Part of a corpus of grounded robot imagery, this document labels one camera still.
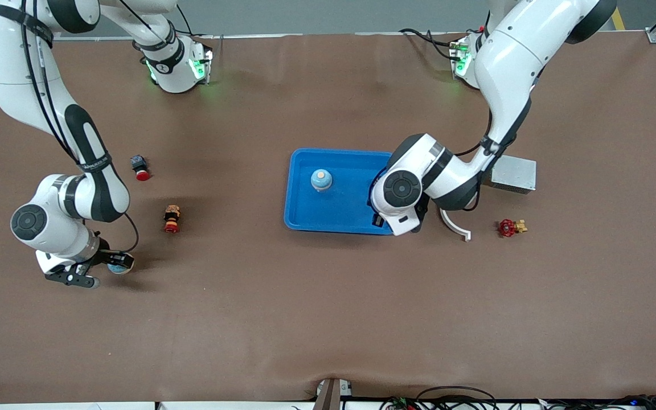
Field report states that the blue plastic tray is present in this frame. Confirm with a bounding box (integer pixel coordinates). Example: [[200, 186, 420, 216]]
[[284, 148, 397, 236]]

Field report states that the brown table cover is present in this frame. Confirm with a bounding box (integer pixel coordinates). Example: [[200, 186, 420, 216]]
[[0, 31, 656, 403]]

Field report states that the silver metal box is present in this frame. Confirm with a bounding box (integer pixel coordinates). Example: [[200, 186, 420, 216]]
[[490, 155, 538, 195]]

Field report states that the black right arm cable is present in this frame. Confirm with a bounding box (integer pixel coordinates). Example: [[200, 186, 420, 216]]
[[20, 0, 141, 254]]

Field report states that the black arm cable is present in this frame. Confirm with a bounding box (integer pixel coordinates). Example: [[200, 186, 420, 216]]
[[20, 0, 141, 254], [369, 108, 494, 211]]

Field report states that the white curved plastic bracket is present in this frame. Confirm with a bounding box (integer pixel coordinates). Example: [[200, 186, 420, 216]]
[[440, 208, 472, 243]]

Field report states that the red button yellow-topped switch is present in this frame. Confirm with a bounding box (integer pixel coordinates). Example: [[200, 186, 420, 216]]
[[163, 205, 183, 234]]

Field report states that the red button black switch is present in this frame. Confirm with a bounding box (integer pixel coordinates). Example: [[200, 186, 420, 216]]
[[130, 154, 151, 182]]

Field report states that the red handle brass valve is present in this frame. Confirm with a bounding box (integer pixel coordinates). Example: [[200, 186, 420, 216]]
[[498, 218, 529, 239]]

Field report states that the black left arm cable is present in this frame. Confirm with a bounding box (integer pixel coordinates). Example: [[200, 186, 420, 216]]
[[369, 108, 494, 211]]

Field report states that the white table edge rail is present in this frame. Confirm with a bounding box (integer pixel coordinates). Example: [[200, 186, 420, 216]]
[[0, 401, 383, 410]]

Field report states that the black base cable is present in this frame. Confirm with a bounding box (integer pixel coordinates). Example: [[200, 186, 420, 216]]
[[175, 5, 225, 59], [399, 27, 462, 62]]

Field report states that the black cable bundle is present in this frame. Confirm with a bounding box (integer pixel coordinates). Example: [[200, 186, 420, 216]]
[[379, 386, 656, 410]]

